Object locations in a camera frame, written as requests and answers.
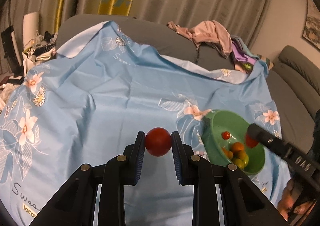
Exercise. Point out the small orange-yellow fruit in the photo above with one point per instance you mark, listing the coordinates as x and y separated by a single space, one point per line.
241 155

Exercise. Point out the pink garment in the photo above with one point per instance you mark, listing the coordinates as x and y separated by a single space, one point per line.
209 32

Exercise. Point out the person hand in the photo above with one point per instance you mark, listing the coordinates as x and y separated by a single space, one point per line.
293 206

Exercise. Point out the white lamp shade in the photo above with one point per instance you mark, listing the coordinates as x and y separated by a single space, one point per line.
30 28

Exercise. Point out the clutter pile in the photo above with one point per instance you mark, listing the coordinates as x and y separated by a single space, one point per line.
36 51

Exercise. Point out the yellow-green fruit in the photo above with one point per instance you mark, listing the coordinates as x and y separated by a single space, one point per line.
242 164

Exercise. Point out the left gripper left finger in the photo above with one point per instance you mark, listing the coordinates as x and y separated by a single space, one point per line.
96 191

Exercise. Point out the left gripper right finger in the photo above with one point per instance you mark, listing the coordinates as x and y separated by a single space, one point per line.
221 194

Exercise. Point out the purple clothes pile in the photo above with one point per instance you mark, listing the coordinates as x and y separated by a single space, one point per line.
243 59

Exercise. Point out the green bowl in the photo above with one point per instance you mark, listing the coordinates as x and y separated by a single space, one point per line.
218 121

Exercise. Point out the light blue floral cloth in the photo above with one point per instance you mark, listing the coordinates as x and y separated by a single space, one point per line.
90 102

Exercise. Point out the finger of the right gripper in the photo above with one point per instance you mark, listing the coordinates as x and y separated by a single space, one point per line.
274 144

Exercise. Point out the red tomato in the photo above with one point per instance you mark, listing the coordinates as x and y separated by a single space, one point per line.
226 135
158 142
250 142

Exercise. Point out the framed wall picture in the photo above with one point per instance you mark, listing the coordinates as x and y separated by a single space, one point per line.
312 25

